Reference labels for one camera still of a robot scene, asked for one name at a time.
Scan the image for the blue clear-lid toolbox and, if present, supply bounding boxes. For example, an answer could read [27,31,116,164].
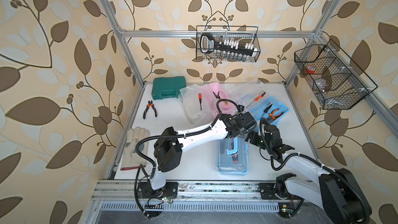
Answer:
[215,138,249,175]

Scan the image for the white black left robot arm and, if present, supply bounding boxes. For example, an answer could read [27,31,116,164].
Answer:
[135,112,257,190]

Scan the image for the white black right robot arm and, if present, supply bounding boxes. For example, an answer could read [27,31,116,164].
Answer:
[245,124,372,224]

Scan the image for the orange black needle-nose pliers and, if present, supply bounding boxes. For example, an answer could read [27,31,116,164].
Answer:
[267,108,284,122]

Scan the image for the black orange screwdriver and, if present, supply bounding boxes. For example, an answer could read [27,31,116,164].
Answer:
[232,153,238,163]

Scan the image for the light blue open toolbox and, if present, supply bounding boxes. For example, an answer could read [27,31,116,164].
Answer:
[234,79,289,125]

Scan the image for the black yellow long screwdriver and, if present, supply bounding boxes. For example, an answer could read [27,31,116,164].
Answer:
[264,104,272,113]

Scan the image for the pink open toolbox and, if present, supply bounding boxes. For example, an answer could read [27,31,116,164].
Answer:
[178,83,238,125]

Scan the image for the small red screwdriver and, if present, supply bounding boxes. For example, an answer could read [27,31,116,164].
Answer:
[198,93,202,111]

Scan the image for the black socket wrench set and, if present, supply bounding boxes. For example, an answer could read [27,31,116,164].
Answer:
[196,32,261,57]

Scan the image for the green plastic tool case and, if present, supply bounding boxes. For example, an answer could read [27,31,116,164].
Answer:
[151,76,186,100]

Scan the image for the red tape roll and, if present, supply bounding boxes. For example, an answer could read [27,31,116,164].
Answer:
[304,66,317,75]

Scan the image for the orange black cutting pliers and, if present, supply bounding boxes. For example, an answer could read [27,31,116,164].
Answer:
[142,100,158,120]

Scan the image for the beige work glove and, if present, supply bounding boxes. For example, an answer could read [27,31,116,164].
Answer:
[120,127,150,171]

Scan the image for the orange handled flat screwdriver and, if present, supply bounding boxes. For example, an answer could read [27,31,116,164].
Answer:
[248,91,266,107]

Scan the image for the yellow handled pliers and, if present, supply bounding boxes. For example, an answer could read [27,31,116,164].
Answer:
[213,92,221,100]

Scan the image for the black wire basket centre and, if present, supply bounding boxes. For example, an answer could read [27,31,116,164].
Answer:
[196,25,261,63]

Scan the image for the black wire basket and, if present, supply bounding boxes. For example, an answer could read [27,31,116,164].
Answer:
[294,39,378,110]
[196,25,261,63]

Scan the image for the black wire basket right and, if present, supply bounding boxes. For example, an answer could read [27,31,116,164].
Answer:
[294,39,378,110]

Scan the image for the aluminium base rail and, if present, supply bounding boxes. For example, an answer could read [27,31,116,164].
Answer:
[92,179,300,213]

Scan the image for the aluminium frame post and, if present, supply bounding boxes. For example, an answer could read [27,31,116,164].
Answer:
[99,0,145,88]

